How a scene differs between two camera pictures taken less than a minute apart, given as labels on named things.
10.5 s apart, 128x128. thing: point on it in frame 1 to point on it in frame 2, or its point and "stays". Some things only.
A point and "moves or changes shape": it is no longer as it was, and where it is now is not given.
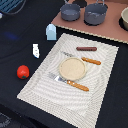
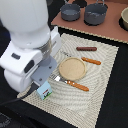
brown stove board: (111, 27) stays
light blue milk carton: (51, 32) moves or changes shape
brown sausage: (86, 48) stays
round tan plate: (72, 68) stays
